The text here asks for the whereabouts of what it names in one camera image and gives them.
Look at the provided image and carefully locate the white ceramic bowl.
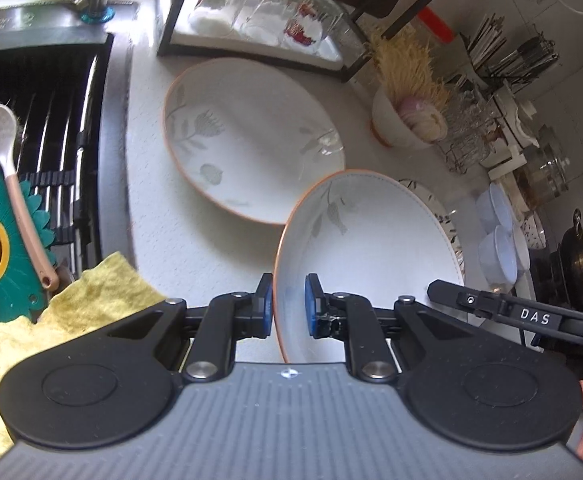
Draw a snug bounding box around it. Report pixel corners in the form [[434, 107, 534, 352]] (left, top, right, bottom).
[[512, 223, 530, 273]]

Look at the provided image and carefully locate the wire glass cup rack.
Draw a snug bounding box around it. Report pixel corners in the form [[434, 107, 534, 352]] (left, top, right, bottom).
[[435, 76, 497, 174]]

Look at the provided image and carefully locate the white plate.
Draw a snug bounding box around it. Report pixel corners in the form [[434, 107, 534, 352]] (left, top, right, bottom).
[[273, 170, 464, 363]]

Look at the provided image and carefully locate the dried noodle bundle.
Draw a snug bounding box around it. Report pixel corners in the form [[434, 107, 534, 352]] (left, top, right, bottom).
[[369, 26, 450, 112]]

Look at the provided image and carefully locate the yellow dish cloth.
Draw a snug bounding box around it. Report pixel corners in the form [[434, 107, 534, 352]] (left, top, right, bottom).
[[0, 252, 165, 457]]

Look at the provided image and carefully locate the green chopstick holder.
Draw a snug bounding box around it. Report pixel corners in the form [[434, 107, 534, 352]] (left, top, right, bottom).
[[466, 14, 559, 92]]

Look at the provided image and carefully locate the floral patterned plate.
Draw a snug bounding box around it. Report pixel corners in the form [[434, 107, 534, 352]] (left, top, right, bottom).
[[399, 179, 465, 274]]

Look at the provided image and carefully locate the black dish rack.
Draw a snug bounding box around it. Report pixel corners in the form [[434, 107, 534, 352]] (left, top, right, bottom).
[[156, 0, 433, 81]]

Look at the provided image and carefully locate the blue-white plastic bowl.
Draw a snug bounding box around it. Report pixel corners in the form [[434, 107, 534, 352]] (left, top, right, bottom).
[[478, 226, 518, 290], [476, 182, 514, 233]]

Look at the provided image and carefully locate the white plate leaf pattern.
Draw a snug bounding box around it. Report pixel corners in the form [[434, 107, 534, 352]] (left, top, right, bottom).
[[162, 58, 346, 226]]

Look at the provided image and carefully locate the green sunflower mat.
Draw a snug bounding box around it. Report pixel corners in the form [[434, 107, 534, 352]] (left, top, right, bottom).
[[0, 169, 58, 334]]

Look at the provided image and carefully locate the red lid plastic jar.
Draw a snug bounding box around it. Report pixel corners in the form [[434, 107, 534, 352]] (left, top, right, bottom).
[[417, 6, 455, 44]]

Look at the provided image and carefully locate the white pink spoon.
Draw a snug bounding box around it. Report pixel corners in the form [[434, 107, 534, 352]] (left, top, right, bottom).
[[0, 104, 60, 292]]

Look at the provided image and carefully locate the steel wok with lid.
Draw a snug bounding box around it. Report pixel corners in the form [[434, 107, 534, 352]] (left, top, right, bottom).
[[559, 209, 583, 312]]

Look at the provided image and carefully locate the white electric cooking pot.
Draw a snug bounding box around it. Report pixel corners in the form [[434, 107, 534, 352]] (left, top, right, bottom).
[[481, 84, 540, 182]]

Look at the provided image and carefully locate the garlic bulb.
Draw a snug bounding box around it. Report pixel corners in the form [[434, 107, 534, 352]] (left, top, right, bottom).
[[398, 98, 448, 143]]

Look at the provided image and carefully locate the blue-white plastic bowl back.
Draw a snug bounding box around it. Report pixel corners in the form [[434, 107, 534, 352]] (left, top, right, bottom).
[[476, 182, 514, 233]]

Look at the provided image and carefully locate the bowl with garlic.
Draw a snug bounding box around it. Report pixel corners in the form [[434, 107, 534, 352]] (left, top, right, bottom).
[[371, 88, 439, 151]]

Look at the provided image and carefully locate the glass kettle on base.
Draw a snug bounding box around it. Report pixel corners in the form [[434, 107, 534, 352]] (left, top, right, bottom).
[[513, 125, 570, 209]]

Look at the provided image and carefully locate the blue-white plastic bowl front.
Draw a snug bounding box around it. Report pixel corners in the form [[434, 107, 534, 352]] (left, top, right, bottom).
[[478, 226, 518, 290]]

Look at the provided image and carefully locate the small patterned bowl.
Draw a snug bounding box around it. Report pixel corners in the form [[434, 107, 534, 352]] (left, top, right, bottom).
[[521, 211, 546, 250]]

